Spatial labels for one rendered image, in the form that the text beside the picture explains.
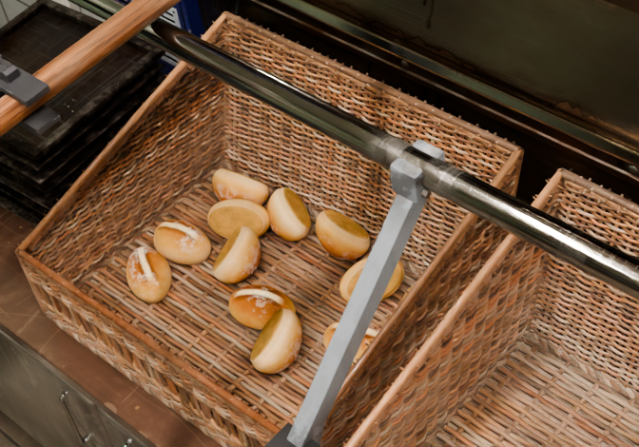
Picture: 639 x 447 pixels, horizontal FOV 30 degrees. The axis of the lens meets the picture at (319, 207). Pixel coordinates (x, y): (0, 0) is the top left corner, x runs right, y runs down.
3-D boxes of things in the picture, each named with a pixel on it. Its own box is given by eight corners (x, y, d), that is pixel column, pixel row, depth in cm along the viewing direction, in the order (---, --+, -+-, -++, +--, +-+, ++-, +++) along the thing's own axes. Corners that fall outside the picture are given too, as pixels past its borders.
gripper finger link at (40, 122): (-7, 104, 122) (-5, 109, 122) (37, 130, 118) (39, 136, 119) (16, 87, 123) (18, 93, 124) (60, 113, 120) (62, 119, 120)
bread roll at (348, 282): (414, 289, 172) (402, 284, 178) (398, 247, 171) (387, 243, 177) (352, 316, 170) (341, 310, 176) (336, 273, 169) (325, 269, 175)
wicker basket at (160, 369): (253, 134, 203) (224, 3, 184) (532, 281, 174) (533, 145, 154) (36, 318, 181) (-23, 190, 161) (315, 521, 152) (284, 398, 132)
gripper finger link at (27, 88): (7, 65, 121) (5, 59, 120) (51, 90, 117) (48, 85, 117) (-16, 81, 120) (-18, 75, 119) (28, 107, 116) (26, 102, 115)
